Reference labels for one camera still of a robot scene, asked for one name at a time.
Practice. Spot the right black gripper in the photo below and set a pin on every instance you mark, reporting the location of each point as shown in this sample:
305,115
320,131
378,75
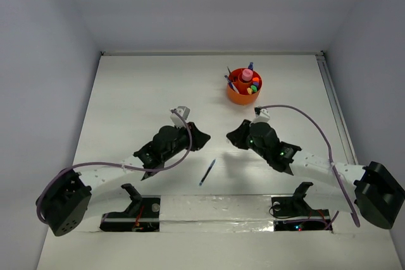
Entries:
237,136

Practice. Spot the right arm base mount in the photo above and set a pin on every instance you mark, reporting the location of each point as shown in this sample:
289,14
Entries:
292,213

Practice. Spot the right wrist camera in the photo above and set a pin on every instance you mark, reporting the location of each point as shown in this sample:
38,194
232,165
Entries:
261,115

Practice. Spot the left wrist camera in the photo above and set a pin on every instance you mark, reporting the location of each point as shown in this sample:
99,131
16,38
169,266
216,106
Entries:
179,116

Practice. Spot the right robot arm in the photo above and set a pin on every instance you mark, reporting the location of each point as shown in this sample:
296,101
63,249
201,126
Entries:
369,190

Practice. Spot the blue gel pen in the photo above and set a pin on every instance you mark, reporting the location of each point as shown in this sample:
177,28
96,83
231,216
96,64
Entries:
210,167

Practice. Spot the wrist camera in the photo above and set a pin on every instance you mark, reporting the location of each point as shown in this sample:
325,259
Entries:
179,116
261,115

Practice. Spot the dark blue ballpoint pen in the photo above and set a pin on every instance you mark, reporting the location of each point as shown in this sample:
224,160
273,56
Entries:
229,81

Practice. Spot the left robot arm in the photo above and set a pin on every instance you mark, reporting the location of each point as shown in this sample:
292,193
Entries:
64,201

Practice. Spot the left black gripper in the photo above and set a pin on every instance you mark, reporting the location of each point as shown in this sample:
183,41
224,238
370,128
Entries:
192,135

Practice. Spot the orange round desk organizer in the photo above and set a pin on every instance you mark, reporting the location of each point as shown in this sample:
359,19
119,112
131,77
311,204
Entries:
243,98

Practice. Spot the pink capped clear tube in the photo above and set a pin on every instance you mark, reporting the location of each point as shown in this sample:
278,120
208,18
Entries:
246,75

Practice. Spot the black handled scissors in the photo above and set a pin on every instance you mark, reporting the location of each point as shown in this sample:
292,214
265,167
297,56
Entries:
231,76

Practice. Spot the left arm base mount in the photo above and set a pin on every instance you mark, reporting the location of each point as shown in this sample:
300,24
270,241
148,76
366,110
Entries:
141,215

